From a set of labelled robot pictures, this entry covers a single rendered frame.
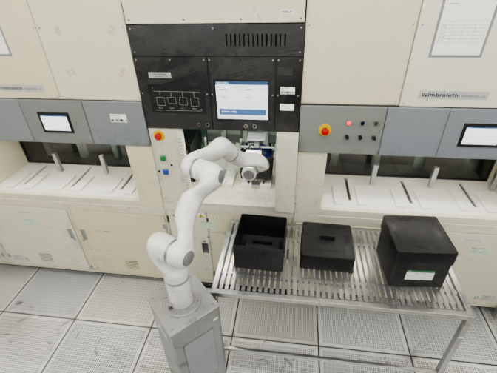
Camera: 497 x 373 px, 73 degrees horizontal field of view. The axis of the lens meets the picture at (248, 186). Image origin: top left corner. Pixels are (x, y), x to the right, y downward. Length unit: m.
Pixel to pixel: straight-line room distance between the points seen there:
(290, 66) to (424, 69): 0.63
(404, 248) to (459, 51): 0.95
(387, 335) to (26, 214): 2.77
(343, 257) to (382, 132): 0.70
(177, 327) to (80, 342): 1.22
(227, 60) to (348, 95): 0.64
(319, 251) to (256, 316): 0.95
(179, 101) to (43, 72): 0.78
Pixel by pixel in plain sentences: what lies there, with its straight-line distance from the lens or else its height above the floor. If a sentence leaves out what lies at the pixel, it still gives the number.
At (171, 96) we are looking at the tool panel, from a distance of 1.95.
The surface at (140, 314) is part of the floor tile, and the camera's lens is 2.84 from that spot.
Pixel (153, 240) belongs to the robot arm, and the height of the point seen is 1.17.
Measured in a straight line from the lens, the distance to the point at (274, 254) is 1.84.
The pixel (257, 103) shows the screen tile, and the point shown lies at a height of 1.56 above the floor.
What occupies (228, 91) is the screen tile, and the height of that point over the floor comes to 1.63.
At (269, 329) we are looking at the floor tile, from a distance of 2.62.
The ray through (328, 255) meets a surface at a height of 0.86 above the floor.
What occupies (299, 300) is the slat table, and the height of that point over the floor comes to 0.76.
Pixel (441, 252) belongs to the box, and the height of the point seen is 1.01.
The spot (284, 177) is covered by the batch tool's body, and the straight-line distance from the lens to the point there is 1.99.
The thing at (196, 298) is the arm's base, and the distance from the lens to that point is 1.83.
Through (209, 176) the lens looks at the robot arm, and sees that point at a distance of 1.48.
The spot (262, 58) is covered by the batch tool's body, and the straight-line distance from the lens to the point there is 1.78.
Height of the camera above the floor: 2.20
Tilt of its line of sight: 34 degrees down
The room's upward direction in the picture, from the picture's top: 2 degrees counter-clockwise
